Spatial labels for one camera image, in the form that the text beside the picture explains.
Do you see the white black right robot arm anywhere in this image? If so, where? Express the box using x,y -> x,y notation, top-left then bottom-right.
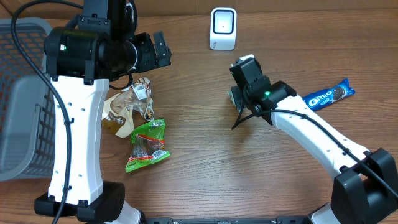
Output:
229,55 -> 397,224

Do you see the blue Oreo cookie pack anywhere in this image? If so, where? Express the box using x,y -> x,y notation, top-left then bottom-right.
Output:
303,78 -> 356,111

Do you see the white barcode scanner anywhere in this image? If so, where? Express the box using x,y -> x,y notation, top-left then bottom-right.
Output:
210,7 -> 237,50

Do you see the grey plastic mesh basket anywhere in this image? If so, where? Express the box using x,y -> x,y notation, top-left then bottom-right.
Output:
1,19 -> 55,181

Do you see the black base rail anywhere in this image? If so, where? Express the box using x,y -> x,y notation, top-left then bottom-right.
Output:
142,215 -> 311,224

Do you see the green clear snack bag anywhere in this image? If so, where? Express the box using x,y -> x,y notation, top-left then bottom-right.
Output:
125,119 -> 170,172

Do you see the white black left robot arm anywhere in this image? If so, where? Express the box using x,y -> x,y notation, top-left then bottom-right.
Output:
34,0 -> 171,223

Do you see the teal wet wipes pack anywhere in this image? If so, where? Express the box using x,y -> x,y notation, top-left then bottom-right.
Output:
228,86 -> 242,112

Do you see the beige brown snack bag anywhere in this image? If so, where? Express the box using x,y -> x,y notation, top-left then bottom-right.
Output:
101,77 -> 155,138

